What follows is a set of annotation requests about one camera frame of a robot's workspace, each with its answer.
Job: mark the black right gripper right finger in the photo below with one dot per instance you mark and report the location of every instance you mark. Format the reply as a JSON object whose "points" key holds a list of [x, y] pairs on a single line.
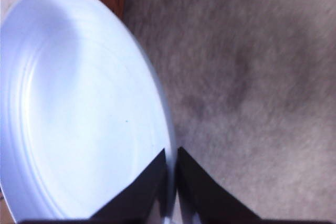
{"points": [[205, 201]]}

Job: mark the blue round plate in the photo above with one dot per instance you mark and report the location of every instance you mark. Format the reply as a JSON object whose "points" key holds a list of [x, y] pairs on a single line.
{"points": [[83, 109]]}

